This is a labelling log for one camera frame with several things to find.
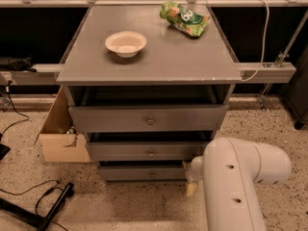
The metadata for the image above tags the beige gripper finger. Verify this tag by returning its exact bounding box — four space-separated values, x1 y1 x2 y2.
186 182 198 197

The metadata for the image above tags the grey bottom drawer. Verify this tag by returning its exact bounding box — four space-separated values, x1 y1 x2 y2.
98 167 185 181

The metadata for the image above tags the grey drawer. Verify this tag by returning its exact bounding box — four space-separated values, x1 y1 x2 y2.
86 141 207 162
98 167 185 181
69 105 227 132

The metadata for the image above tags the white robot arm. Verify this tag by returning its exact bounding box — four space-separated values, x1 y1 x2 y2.
185 138 292 231

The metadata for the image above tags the grey middle drawer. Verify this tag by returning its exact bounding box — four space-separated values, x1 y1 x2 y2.
86 141 207 162

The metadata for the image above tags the grey drawer cabinet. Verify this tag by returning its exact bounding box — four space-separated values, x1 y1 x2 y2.
62 5 235 171

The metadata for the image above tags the grey top drawer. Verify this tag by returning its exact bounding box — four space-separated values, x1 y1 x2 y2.
69 105 227 132

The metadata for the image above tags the cardboard box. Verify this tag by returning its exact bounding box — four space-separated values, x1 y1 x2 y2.
38 88 90 163

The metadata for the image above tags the black floor stand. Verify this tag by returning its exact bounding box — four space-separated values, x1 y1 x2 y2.
0 182 75 231

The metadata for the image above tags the green snack bag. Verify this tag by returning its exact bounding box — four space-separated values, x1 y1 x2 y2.
160 1 209 38

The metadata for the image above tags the black floor cable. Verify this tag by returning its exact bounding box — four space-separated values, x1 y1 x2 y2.
0 178 69 231

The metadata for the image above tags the metal frame rail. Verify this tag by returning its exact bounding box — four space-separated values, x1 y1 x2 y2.
0 63 295 86

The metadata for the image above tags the white cable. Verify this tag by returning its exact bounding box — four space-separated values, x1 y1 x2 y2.
240 0 270 83

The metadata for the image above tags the black cable at left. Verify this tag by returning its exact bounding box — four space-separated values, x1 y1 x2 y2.
0 80 30 137

